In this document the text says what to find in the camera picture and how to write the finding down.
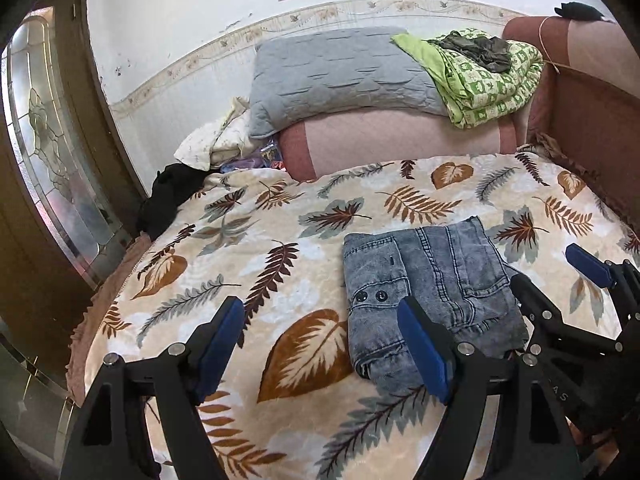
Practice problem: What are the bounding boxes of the leaf pattern beige blanket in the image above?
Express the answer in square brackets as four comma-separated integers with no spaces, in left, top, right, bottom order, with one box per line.
[66,153,639,479]

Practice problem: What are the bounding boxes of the dark grey crumpled cloth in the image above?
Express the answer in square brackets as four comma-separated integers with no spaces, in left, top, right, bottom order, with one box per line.
[431,30,511,74]

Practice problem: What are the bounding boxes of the white crumpled cloth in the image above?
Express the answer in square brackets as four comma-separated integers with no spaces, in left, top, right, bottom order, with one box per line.
[174,98,259,171]

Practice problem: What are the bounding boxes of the blue denim pants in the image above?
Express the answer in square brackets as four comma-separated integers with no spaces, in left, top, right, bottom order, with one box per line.
[343,217,528,393]

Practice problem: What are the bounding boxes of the green checkered folded blanket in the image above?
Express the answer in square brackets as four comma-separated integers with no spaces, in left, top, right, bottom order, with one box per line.
[392,28,544,129]

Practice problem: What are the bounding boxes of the grey quilted pillow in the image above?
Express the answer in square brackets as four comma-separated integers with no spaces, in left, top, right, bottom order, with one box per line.
[248,26,447,139]

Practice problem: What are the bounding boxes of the colourful items under pillow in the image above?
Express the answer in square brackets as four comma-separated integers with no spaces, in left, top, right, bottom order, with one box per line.
[219,138,285,174]

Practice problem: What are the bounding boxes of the glass panel wooden door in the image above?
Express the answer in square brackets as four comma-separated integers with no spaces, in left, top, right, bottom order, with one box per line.
[1,0,141,467]

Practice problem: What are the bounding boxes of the black cloth beside sofa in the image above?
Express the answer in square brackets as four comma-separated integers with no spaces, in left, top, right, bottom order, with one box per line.
[136,162,209,240]

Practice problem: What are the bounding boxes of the black item on sofa arm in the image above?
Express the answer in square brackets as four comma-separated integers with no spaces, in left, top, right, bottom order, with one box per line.
[554,1,604,22]

